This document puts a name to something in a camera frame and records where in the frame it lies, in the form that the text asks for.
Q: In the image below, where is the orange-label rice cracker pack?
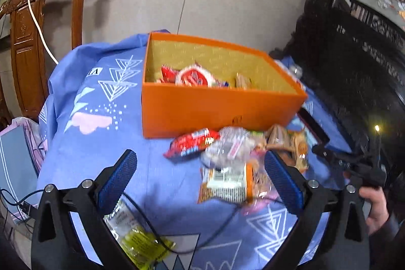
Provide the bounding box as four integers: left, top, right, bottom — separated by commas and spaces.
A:
289, 130, 309, 173

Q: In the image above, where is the pink snack bag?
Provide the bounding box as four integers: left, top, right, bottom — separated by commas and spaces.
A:
242, 159, 279, 216

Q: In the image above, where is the brown paper snack pack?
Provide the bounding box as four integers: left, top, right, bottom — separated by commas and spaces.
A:
265, 125, 296, 167

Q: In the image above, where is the red snack packet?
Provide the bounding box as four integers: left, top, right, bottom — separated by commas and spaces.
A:
163, 128, 220, 159

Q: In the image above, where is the orange rice cracker pack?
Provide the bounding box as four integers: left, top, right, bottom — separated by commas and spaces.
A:
197, 164, 253, 204

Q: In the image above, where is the white gold snack packet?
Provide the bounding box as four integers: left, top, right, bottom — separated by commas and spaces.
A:
200, 127, 266, 170

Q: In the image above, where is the small orange-label cracker pack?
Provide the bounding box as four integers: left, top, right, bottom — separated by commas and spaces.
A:
235, 73, 253, 90

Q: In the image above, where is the yellow large snack bag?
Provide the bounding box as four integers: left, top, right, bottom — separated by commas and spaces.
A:
175, 64, 216, 87

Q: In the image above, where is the blue snack packet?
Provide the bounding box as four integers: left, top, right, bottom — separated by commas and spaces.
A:
214, 80, 229, 88

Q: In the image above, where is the person's right hand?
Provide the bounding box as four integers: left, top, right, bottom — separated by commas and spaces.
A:
359, 186, 389, 235

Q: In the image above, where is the yellow green snack packet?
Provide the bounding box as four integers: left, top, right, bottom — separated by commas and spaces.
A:
104, 198, 169, 269

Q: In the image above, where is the blue patterned tablecloth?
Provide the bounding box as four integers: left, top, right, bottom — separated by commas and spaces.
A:
38, 34, 350, 269

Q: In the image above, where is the orange cardboard box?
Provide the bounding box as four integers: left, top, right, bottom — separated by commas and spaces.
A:
141, 32, 308, 138

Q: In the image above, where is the carved wooden chair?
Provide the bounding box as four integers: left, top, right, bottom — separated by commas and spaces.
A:
1, 0, 85, 121

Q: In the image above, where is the black cable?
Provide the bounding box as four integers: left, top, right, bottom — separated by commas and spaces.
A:
0, 187, 286, 255

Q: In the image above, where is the white charging cable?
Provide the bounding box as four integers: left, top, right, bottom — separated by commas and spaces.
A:
26, 0, 60, 66

